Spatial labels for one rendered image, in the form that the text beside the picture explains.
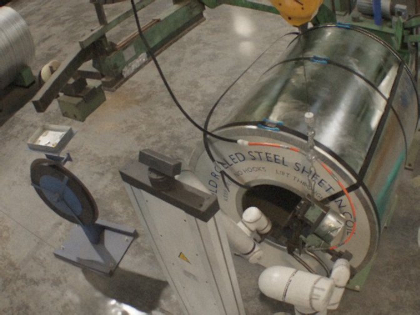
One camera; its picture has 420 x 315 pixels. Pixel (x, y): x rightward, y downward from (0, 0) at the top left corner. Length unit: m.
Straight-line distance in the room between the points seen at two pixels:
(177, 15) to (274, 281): 1.43
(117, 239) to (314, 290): 2.52
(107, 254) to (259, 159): 1.78
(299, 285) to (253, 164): 1.03
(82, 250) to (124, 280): 0.52
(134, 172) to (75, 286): 2.28
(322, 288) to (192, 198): 0.50
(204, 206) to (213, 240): 0.13
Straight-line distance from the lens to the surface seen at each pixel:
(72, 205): 3.31
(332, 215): 2.16
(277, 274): 1.45
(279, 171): 2.25
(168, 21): 2.28
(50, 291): 3.66
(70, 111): 2.39
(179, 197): 1.27
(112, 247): 3.68
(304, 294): 1.42
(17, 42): 6.51
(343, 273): 1.94
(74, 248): 3.82
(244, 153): 2.29
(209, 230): 1.28
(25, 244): 4.15
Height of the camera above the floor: 2.65
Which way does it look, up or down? 39 degrees down
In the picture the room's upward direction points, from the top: 14 degrees counter-clockwise
